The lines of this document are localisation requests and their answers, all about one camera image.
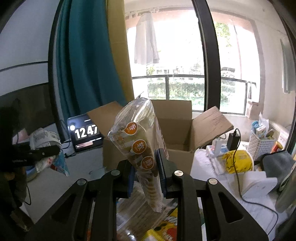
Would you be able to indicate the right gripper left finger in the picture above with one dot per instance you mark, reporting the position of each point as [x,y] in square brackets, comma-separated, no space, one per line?
[87,210]

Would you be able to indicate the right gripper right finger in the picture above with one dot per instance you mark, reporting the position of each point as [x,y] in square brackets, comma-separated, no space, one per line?
[224,217]

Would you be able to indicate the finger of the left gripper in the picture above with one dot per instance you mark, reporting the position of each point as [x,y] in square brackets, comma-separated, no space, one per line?
[25,152]

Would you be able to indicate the clear cookie sleeve package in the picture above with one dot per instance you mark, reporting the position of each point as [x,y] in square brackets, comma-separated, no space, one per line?
[137,135]

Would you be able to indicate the blue snack bag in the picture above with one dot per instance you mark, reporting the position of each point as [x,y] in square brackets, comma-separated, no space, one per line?
[43,138]

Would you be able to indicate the yellow snack bag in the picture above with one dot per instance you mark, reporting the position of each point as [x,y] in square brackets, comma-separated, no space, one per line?
[165,230]

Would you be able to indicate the open cardboard box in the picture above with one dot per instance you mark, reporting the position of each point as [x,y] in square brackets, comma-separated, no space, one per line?
[182,133]

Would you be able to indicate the tablet showing clock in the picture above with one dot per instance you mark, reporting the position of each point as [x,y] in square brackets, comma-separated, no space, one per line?
[84,133]

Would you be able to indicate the yellow crumpled bag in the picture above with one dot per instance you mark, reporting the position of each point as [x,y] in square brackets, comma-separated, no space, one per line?
[238,161]

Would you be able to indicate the black power adapter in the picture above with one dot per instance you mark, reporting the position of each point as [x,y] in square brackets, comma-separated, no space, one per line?
[233,141]

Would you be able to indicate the white paper box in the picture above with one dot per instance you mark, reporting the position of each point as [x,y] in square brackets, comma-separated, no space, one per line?
[255,184]

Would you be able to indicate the white lattice basket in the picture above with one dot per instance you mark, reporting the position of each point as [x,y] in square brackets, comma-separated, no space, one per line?
[258,147]

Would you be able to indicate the teal curtain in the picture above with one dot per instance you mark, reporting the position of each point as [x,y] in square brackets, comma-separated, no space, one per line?
[87,77]

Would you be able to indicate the grey cloth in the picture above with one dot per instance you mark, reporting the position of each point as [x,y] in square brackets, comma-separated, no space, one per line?
[277,164]

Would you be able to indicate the steel thermos bottle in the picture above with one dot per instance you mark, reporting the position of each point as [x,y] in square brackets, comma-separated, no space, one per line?
[287,192]

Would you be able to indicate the hanging grey shirt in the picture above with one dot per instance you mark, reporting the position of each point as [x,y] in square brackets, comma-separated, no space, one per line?
[145,50]

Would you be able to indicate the yellow curtain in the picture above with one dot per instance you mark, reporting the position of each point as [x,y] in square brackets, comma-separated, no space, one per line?
[118,41]

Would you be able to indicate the black window frame post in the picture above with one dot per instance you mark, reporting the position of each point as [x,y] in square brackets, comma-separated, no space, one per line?
[211,54]

